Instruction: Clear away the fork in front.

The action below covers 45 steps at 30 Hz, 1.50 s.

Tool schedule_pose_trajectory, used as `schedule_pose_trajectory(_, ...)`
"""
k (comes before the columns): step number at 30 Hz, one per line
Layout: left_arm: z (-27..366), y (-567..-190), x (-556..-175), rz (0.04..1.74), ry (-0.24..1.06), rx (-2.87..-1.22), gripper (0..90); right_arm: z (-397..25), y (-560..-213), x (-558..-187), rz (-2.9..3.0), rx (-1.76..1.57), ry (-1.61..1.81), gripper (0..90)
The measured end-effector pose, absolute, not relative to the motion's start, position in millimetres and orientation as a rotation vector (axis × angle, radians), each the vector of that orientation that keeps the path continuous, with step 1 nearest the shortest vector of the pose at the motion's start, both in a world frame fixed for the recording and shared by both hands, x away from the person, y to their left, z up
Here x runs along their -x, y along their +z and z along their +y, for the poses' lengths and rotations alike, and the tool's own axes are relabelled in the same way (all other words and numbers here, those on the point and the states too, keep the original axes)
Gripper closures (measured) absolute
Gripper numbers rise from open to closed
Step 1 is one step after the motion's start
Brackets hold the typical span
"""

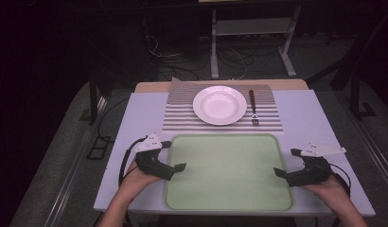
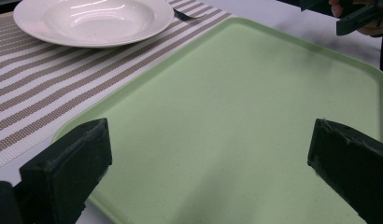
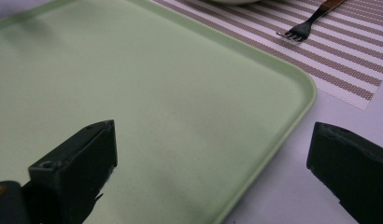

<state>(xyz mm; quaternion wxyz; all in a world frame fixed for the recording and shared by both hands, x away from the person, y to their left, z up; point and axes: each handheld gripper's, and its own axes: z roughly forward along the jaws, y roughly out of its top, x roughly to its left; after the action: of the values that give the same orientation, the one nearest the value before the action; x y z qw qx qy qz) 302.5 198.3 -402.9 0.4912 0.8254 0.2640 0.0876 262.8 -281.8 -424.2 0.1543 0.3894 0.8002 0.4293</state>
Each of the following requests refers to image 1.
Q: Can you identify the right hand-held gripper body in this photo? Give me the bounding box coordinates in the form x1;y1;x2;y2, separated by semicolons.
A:
285;142;347;188

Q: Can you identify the black angled stand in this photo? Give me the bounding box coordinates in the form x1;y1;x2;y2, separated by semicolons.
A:
305;9;388;121

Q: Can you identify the black floor bracket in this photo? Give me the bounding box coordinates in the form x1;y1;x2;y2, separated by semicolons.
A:
85;135;116;161

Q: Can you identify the striped placemat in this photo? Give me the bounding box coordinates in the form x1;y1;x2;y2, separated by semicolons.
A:
161;77;285;133

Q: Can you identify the grey metal stand frame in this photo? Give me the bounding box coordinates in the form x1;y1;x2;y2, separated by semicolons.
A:
209;4;303;80

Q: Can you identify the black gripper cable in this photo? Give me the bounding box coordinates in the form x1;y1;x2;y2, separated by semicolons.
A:
328;163;353;199
117;135;150;187

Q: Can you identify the light green tray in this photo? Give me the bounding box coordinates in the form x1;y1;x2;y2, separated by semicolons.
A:
164;132;295;212

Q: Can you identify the black metal stand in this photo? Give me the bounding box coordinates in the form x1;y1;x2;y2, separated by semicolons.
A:
87;70;115;126

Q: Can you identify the fork with brown handle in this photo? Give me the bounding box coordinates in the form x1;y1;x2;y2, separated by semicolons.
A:
248;89;260;127

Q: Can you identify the white plate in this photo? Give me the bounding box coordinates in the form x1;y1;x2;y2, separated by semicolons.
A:
192;85;248;127

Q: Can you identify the person's left hand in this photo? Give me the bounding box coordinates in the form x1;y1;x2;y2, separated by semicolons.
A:
118;160;162;204

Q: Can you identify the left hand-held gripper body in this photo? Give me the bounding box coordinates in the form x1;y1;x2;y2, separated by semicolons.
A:
134;132;176;182

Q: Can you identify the person's right hand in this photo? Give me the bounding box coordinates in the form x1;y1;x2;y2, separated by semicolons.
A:
299;174;351;206

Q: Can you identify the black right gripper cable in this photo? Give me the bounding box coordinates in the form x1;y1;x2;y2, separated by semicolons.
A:
328;163;353;199

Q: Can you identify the metal floor rail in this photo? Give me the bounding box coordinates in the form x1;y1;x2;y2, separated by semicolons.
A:
43;94;110;227
351;117;388;193

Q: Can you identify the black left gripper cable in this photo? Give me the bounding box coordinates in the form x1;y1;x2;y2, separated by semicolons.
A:
117;135;150;187

